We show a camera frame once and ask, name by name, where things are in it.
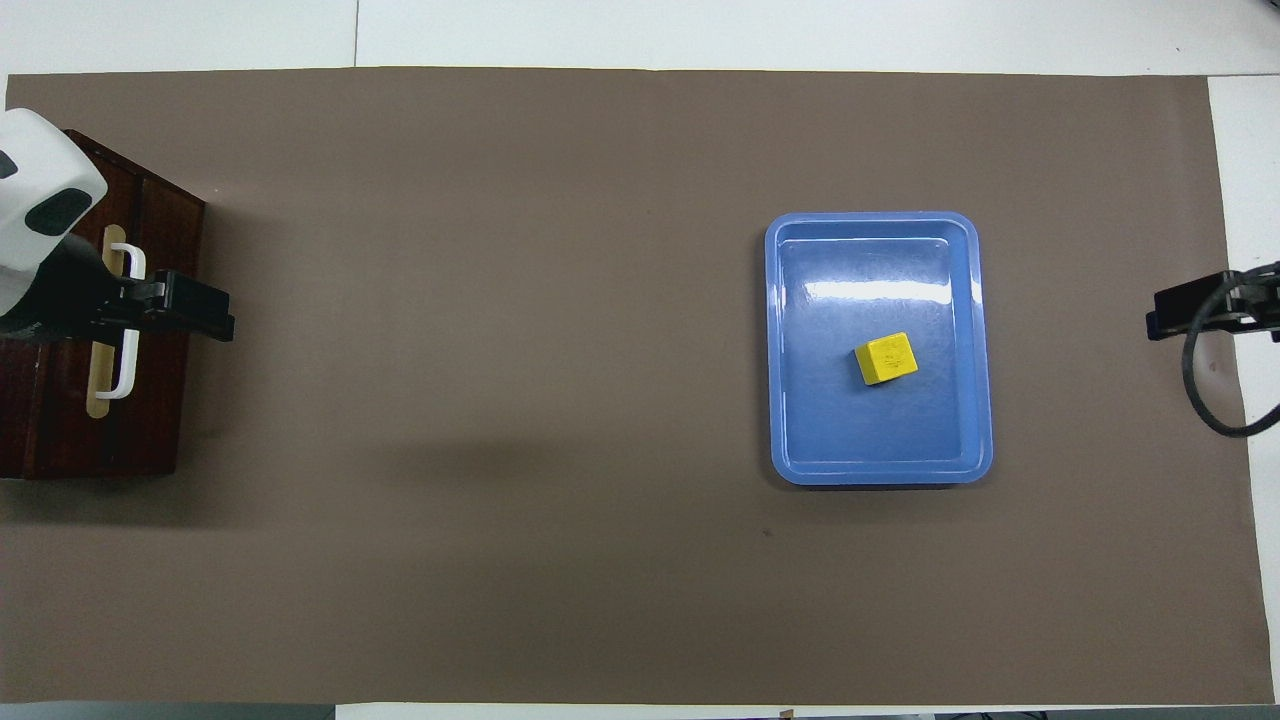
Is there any dark wooden cabinet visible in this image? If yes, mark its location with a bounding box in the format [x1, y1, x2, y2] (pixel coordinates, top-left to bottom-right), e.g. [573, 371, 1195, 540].
[0, 128, 207, 480]

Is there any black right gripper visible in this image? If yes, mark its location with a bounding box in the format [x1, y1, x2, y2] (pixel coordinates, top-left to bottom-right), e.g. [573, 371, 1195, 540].
[1146, 262, 1280, 344]

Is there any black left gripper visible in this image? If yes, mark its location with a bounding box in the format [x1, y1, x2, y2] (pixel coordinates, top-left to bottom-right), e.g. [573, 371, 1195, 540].
[3, 235, 237, 347]

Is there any yellow cube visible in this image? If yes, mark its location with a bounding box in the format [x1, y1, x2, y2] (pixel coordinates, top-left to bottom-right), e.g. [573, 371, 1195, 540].
[854, 331, 920, 388]

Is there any brown paper table mat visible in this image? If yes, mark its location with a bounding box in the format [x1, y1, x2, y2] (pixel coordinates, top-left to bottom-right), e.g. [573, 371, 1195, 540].
[0, 67, 1277, 707]

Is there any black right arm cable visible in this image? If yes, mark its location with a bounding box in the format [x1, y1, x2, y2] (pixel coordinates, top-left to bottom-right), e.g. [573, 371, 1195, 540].
[1181, 262, 1280, 439]

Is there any blue plastic tray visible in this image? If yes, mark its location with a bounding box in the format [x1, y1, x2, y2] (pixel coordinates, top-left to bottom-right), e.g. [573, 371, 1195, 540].
[764, 211, 995, 488]

